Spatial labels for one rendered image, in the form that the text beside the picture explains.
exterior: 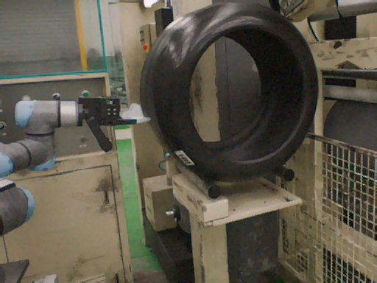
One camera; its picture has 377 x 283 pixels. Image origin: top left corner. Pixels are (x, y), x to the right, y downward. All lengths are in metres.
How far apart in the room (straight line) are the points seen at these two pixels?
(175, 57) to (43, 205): 1.05
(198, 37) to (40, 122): 0.49
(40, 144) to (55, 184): 0.71
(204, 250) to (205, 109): 0.62
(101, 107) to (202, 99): 0.50
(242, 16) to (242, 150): 0.57
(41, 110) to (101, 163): 0.75
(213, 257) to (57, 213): 0.73
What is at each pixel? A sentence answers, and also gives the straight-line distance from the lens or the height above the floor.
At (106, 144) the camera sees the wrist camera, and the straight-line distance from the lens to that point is 1.14.
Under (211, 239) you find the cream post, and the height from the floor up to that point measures 0.53.
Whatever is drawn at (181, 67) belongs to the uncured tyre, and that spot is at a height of 1.29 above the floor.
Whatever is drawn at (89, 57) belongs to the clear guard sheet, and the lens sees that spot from 1.78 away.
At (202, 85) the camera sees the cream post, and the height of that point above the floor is 1.20.
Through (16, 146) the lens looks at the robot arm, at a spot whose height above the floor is 1.12.
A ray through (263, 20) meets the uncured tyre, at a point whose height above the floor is 1.42.
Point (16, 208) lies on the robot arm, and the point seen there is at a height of 0.90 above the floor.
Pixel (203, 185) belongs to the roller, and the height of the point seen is 0.91.
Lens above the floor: 1.33
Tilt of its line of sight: 11 degrees down
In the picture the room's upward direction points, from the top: 3 degrees counter-clockwise
